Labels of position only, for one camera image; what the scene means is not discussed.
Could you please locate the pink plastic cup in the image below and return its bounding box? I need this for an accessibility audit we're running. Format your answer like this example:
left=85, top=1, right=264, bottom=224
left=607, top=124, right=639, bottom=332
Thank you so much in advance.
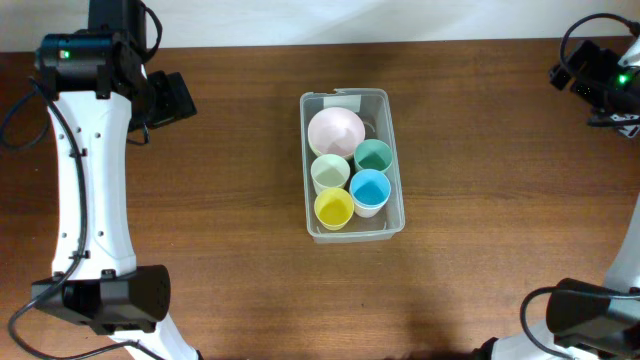
left=354, top=201, right=386, bottom=218

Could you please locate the yellow plastic cup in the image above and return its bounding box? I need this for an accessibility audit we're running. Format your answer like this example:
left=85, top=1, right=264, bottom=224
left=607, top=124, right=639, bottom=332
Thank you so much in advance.
left=314, top=188, right=355, bottom=231

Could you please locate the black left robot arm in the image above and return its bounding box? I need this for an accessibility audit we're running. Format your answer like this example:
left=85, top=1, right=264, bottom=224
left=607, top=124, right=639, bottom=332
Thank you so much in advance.
left=31, top=0, right=199, bottom=359

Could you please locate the blue plastic cup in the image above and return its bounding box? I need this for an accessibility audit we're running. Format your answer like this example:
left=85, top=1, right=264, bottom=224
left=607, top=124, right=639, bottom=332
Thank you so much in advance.
left=349, top=169, right=391, bottom=207

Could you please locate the pink plastic bowl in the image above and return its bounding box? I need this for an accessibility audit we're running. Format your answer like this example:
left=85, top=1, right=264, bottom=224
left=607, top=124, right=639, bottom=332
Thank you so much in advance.
left=307, top=107, right=366, bottom=160

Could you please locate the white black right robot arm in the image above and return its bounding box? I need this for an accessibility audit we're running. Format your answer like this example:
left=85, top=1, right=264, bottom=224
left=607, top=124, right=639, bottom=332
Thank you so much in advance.
left=472, top=40, right=639, bottom=360

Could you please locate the green plastic cup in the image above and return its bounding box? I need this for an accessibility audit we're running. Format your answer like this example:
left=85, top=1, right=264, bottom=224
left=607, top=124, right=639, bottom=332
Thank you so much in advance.
left=354, top=139, right=393, bottom=173

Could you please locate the clear plastic container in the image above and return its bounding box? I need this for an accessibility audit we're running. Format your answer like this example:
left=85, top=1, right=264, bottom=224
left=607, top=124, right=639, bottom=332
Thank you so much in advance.
left=299, top=88, right=405, bottom=244

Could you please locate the cream plastic cup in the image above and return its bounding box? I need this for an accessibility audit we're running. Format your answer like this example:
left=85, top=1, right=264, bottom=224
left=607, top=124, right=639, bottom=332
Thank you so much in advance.
left=310, top=154, right=351, bottom=195

